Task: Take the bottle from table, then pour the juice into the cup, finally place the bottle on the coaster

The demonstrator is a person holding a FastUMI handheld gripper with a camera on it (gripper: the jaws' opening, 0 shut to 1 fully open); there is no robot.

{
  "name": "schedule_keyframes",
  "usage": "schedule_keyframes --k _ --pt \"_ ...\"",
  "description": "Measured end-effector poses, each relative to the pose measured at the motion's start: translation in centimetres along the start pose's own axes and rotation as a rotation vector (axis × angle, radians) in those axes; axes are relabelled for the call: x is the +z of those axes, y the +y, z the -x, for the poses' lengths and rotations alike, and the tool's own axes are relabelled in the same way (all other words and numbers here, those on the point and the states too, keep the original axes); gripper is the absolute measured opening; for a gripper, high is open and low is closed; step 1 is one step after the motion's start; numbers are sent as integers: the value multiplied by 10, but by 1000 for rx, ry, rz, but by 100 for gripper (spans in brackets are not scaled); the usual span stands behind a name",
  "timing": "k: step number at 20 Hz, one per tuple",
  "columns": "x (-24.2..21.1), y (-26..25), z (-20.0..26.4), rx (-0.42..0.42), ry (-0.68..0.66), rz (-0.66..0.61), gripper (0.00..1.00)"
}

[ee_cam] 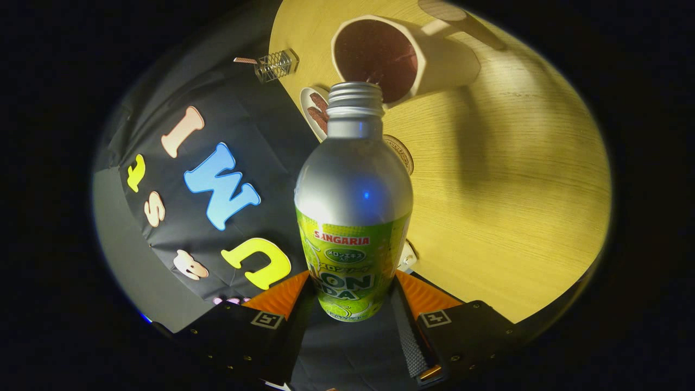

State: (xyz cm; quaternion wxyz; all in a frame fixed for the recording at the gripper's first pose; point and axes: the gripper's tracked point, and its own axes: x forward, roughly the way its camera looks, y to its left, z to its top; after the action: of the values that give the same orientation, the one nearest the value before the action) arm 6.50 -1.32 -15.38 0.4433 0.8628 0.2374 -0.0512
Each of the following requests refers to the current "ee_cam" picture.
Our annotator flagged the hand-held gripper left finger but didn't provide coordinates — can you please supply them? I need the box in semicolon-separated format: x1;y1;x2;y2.
152;270;315;387

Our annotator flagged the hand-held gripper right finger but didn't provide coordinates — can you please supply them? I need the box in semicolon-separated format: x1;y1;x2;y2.
391;270;544;387

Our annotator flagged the silver green juice bottle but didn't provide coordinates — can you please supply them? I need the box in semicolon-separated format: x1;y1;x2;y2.
294;81;414;323

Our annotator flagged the round brown coaster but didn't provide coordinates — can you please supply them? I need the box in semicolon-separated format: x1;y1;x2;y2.
383;134;415;176

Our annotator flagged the cream cup with wooden handle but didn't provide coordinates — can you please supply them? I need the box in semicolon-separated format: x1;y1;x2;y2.
331;0;508;109

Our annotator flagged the wooden table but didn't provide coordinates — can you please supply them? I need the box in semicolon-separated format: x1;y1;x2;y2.
269;0;613;325

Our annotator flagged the white round plate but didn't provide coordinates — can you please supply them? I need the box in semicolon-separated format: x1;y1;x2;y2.
299;86;332;143

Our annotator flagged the wire mesh holder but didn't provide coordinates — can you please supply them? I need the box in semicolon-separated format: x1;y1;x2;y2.
254;48;300;83

